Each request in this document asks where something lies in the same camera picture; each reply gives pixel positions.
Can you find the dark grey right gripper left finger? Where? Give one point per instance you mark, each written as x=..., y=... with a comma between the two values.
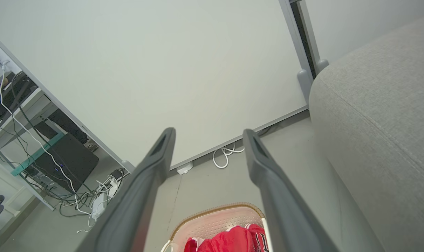
x=135, y=203

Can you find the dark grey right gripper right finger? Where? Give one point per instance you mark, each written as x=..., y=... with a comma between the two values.
x=285, y=213

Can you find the red basketball jersey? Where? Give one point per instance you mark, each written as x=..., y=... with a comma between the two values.
x=229, y=241

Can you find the small black power adapter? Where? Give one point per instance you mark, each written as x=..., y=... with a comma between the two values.
x=116, y=174

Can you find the white power strip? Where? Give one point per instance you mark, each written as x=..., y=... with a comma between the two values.
x=99, y=204

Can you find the pink perforated laundry basket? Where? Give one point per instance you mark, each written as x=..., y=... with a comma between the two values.
x=215, y=220

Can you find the black computer tower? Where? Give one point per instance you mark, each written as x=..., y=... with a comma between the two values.
x=72, y=157

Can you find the grey fabric ottoman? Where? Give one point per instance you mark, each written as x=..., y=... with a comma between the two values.
x=380, y=140

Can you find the white desk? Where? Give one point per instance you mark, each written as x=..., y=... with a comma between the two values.
x=33, y=101

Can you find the grey partition frame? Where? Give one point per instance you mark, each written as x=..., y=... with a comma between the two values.
x=127, y=166

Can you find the grey partition post with feet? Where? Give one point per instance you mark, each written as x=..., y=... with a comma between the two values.
x=293, y=35

